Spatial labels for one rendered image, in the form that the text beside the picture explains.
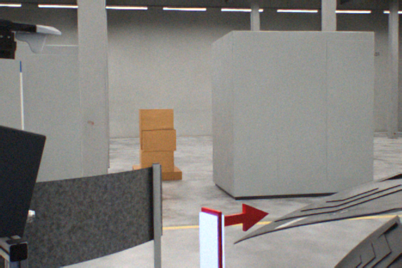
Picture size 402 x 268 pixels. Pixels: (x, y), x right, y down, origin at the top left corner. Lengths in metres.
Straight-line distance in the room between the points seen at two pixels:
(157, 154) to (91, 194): 6.27
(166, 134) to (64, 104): 2.60
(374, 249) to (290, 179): 6.22
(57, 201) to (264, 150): 4.75
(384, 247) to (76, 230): 1.85
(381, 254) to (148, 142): 7.98
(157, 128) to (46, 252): 6.40
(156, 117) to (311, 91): 2.88
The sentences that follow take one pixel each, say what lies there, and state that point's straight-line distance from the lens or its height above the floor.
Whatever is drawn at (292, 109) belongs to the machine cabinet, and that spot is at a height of 1.21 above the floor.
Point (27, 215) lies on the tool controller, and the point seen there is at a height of 1.09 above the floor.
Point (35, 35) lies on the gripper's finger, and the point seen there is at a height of 1.43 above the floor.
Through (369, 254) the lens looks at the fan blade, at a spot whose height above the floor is 1.05.
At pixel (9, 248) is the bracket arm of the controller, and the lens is 0.90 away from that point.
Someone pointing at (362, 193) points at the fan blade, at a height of 1.18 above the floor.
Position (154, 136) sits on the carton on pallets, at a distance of 8.68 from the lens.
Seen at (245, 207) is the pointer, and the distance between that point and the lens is 0.44.
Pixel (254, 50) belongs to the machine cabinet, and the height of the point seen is 1.99.
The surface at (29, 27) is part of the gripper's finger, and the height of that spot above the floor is 1.45.
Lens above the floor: 1.28
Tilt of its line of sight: 3 degrees down
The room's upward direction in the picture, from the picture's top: 1 degrees counter-clockwise
